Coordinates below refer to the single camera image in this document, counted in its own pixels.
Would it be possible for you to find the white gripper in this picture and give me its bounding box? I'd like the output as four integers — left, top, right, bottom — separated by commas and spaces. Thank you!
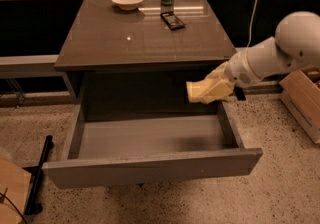
200, 50, 263, 104

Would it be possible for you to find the open grey drawer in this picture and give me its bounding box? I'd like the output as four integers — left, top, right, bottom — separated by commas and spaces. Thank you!
43, 71, 264, 190

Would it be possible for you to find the grey cabinet counter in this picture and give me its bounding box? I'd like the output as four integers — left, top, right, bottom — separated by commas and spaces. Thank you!
55, 0, 235, 100

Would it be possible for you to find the wooden board lower left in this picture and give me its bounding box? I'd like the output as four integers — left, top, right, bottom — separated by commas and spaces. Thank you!
0, 157, 31, 224

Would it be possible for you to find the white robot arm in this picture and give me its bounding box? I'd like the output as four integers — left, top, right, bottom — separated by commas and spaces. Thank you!
200, 11, 320, 104

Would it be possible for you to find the black cable lower left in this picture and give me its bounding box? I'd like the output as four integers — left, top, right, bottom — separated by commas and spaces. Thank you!
0, 187, 29, 224

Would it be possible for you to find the yellow sponge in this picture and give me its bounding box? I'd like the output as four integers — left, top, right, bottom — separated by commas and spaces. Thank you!
186, 79, 214, 104

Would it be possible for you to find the cardboard box right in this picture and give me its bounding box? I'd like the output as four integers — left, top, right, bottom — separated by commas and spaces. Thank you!
280, 70, 320, 144

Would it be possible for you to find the white cable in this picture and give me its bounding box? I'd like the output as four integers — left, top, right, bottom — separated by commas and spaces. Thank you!
245, 0, 260, 48

